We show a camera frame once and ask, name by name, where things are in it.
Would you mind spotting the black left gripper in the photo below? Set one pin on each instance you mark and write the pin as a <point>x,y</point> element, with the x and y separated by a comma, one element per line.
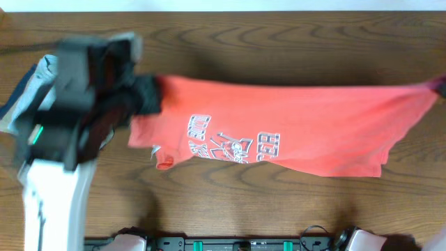
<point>149,87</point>

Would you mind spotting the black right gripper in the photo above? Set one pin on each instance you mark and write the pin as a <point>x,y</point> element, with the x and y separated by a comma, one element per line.
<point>442,92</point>

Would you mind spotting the red t-shirt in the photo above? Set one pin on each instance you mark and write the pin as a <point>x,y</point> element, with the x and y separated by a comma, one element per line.
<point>321,130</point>

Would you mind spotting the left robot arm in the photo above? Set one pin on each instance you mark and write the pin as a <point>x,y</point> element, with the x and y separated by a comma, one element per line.
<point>59,137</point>

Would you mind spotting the light blue folded shirt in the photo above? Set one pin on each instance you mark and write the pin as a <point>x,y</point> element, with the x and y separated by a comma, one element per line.
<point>41,74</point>

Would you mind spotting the navy folded shirt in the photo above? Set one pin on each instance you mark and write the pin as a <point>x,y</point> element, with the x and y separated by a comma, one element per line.
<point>15,90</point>

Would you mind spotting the tan folded shirt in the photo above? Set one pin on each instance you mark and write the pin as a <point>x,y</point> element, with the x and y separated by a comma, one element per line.
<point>3,125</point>

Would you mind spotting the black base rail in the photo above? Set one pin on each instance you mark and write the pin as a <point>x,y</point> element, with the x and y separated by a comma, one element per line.
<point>137,239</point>

